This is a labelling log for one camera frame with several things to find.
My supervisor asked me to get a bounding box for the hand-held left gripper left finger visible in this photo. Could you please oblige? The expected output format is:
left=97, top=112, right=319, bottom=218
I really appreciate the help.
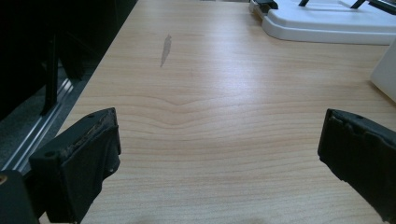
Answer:
left=28, top=106, right=122, bottom=224

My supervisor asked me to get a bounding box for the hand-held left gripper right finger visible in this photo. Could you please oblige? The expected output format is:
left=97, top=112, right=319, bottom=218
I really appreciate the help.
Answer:
left=317, top=107, right=396, bottom=224

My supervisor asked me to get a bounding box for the black metal stand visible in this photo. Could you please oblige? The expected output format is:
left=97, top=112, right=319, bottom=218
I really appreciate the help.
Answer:
left=40, top=31, right=61, bottom=117

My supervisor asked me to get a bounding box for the white plastic tray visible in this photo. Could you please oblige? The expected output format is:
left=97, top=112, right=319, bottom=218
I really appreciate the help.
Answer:
left=247, top=0, right=396, bottom=47

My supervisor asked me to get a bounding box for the black metal rack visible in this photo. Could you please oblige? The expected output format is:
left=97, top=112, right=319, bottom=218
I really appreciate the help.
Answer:
left=298, top=0, right=396, bottom=16

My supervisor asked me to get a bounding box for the aluminium floor rail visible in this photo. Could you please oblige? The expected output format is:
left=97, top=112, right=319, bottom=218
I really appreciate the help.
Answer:
left=1, top=77, right=75, bottom=174

